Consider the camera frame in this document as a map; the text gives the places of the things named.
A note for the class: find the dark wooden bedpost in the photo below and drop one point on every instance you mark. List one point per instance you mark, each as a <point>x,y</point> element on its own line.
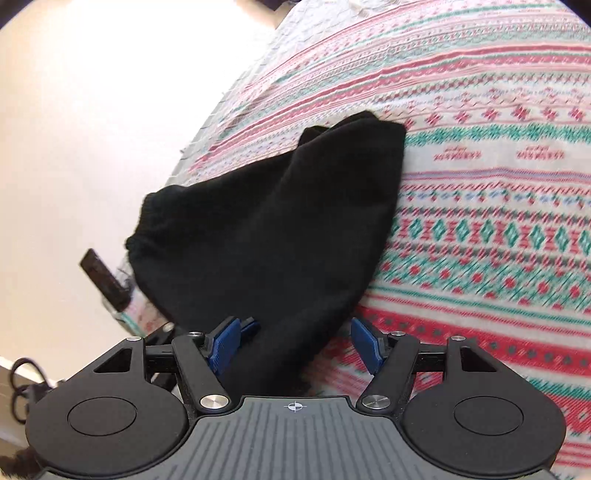
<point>104,279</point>

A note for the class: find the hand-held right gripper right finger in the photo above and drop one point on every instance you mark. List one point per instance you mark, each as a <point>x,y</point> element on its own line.
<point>367,345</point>

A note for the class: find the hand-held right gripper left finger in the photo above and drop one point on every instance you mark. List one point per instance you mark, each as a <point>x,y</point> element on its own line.
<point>222,346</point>

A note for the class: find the black pants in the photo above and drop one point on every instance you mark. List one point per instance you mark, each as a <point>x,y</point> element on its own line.
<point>258,240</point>

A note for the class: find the patterned red green blanket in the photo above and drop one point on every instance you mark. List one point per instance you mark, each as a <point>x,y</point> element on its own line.
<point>485,207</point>

